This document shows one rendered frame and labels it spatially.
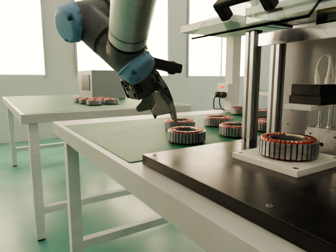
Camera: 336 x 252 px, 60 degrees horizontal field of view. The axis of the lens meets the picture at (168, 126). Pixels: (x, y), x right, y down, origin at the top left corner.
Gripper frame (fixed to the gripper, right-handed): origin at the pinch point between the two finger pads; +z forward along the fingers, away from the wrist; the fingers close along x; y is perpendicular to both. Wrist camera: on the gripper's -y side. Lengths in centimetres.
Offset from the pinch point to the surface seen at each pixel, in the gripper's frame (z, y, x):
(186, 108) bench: 39, -67, -103
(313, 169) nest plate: 7.1, -3.8, 39.6
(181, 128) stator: 7.2, -5.4, -4.5
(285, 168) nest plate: 5.1, 0.4, 37.5
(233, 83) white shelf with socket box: 21, -72, -55
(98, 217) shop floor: 81, 19, -116
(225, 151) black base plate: 6.9, -1.2, 19.8
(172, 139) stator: 6.7, 0.7, -0.2
